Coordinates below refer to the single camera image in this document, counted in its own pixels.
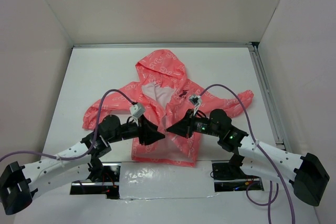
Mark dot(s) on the aluminium frame rail back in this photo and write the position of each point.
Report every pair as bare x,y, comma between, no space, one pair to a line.
173,45

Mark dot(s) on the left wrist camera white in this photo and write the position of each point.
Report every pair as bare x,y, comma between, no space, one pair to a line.
137,110

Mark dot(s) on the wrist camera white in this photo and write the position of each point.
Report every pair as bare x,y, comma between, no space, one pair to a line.
196,101
137,110

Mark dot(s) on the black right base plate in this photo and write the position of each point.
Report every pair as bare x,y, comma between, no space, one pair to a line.
228,178

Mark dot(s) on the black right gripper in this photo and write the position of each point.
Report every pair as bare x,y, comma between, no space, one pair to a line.
185,127

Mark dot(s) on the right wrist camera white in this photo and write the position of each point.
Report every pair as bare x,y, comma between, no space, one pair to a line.
196,101

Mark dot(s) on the pink hooded jacket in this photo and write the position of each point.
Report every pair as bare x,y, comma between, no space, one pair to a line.
164,89

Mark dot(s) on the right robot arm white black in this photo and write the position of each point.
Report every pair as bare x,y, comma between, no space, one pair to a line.
305,174

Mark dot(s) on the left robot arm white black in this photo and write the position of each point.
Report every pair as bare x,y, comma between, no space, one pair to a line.
21,184

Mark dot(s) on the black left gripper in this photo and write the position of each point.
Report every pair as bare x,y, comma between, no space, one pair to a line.
147,132

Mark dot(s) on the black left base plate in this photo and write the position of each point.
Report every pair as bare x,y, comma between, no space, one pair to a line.
106,184

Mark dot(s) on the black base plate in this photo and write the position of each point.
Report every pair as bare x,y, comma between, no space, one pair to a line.
228,178
106,184

